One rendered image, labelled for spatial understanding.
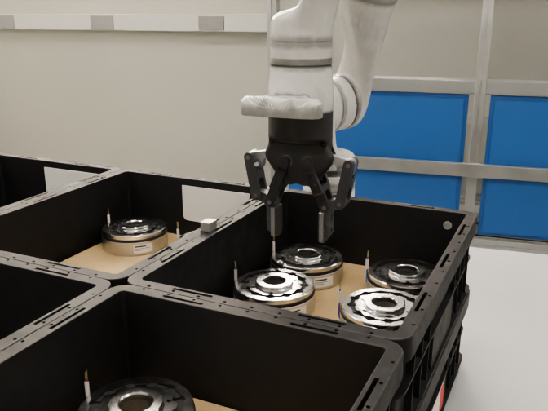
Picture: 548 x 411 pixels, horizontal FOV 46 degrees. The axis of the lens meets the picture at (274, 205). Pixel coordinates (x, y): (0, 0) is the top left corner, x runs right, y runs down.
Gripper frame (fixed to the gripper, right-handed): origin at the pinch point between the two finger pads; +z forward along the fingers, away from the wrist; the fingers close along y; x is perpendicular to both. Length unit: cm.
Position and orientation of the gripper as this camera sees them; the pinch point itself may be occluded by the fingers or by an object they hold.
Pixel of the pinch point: (299, 226)
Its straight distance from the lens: 78.4
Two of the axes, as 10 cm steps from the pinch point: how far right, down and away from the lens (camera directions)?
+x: -3.8, 2.6, -8.9
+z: 0.0, 9.6, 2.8
